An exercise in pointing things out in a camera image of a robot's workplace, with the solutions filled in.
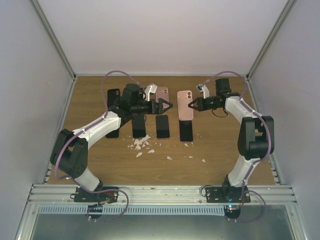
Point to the black phone case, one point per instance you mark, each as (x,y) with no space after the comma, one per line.
(113,96)

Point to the white debris pile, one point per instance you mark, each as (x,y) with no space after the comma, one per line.
(139,144)

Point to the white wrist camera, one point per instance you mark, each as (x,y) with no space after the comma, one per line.
(150,90)
(203,89)

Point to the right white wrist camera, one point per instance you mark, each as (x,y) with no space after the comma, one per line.
(203,89)

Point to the aluminium front rail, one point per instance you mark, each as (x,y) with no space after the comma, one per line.
(182,195)

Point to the black phone face down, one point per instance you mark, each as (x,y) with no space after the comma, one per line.
(138,126)

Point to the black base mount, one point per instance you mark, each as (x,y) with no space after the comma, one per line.
(216,195)
(82,196)

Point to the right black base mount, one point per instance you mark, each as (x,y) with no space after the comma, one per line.
(216,195)

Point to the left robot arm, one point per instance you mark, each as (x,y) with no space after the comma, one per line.
(70,152)

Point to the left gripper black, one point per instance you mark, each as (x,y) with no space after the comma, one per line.
(156,111)

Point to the black phone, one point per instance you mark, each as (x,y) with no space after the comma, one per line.
(113,134)

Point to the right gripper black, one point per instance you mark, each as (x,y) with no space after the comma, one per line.
(201,106)

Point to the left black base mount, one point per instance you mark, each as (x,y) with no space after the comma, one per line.
(82,196)

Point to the grey slotted cable duct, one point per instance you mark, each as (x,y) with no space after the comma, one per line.
(195,210)

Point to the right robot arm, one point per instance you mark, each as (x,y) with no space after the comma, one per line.
(255,140)

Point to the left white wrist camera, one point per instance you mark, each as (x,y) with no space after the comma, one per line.
(150,90)

